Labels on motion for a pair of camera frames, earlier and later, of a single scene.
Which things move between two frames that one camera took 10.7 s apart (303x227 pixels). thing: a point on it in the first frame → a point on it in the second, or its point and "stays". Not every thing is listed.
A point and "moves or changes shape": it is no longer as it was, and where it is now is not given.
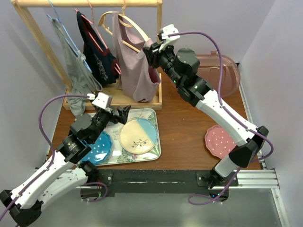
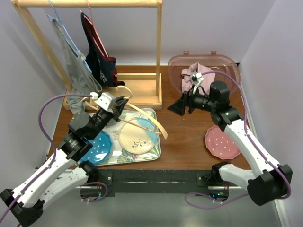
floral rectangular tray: x=118 y=155 stays
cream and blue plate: x=138 y=136 stays
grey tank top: x=82 y=78 stays
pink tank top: x=137 y=78 moves or changes shape
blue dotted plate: x=101 y=150 stays
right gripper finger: x=149 y=55 → x=178 y=107
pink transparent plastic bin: x=209 y=73 stays
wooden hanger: x=101 y=22 → x=84 y=100
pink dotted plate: x=218 y=142 stays
